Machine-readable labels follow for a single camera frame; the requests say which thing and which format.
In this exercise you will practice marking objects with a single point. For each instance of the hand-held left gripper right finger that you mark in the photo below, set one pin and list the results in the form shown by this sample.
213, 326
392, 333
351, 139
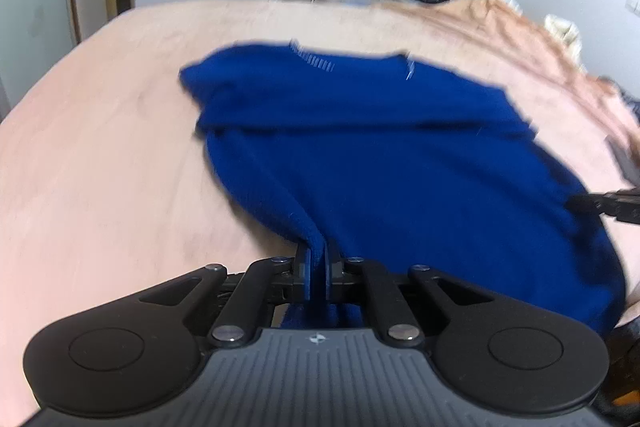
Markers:
331, 274

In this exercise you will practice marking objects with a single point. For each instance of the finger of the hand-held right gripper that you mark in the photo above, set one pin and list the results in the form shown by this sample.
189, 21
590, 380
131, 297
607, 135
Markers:
605, 204

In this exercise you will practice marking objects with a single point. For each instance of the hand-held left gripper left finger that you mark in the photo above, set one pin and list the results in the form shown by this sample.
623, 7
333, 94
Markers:
307, 274

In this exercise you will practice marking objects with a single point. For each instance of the blue beaded sweater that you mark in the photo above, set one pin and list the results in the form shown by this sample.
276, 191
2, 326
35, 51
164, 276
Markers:
400, 157

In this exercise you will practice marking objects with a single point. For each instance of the cream crumpled cloth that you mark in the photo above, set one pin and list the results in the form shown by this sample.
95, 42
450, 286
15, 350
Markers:
562, 32

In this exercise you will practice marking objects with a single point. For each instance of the pink bed blanket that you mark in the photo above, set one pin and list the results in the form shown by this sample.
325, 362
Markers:
100, 157

